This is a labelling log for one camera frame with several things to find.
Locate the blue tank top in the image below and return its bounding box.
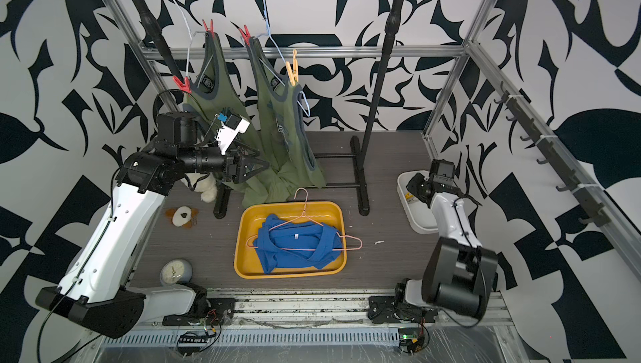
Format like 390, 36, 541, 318
250, 215, 343, 274

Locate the pink wire hanger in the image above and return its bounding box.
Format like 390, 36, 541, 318
245, 188, 363, 252

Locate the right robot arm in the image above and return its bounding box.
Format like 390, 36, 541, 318
395, 159, 498, 321

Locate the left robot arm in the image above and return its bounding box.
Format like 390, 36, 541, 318
36, 112, 269, 339

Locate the green tank top right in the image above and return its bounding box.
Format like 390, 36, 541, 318
245, 36, 327, 204

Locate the green tank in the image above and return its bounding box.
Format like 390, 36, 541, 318
245, 36, 327, 204
184, 32, 263, 154

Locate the green tank top left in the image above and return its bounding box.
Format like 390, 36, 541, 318
184, 32, 263, 154

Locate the white plush toy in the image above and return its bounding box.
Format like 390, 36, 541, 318
182, 173, 218, 203

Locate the brown white plush piece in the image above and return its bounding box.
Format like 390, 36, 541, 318
165, 206, 199, 229

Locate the red clothespin lower left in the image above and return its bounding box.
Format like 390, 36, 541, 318
173, 76, 192, 94

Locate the tan clothespin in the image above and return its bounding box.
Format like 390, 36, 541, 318
285, 49, 300, 86

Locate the yellow plastic tray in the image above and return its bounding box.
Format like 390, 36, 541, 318
234, 201, 347, 280

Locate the red clothespin upper left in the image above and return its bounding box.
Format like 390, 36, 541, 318
202, 19, 215, 38

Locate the small round clock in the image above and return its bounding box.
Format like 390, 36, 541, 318
160, 258, 193, 286

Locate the white plastic bin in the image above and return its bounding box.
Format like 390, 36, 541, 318
397, 170, 438, 235

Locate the small circuit board left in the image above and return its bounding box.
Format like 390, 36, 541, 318
175, 326, 222, 356

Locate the small circuit board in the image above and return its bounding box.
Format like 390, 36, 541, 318
398, 326, 431, 356
175, 326, 222, 356

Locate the small circuit board right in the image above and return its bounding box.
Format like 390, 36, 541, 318
398, 326, 431, 356

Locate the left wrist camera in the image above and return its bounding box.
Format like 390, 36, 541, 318
215, 113, 250, 155

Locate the blue wire hanger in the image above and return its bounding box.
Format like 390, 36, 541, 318
253, 0, 312, 119

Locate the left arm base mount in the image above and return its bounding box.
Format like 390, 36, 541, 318
162, 284, 236, 327

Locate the white wire hanger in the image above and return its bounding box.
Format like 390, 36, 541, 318
167, 0, 207, 84

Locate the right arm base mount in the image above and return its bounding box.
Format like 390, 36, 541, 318
367, 296, 438, 324

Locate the black wall hook rail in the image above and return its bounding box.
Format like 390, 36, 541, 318
495, 83, 612, 228

